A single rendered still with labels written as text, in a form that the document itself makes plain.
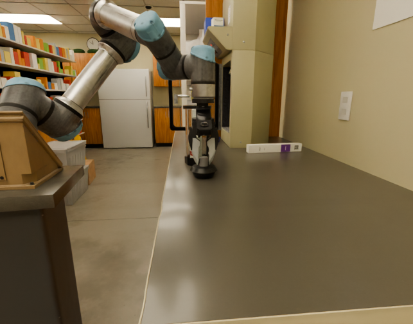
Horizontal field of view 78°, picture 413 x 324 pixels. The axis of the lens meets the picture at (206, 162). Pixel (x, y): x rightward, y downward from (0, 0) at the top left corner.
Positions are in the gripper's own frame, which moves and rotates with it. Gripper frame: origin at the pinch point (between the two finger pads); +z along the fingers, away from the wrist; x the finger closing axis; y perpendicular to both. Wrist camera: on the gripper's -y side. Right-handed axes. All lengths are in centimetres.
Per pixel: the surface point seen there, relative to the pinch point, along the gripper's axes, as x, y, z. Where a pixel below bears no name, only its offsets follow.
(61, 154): 136, 200, 40
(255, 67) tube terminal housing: -29, 47, -34
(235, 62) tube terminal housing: -19, 47, -37
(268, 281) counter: -5, -51, 5
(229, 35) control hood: -16, 47, -48
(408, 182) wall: -61, -14, 4
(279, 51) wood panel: -54, 84, -48
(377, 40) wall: -61, 8, -39
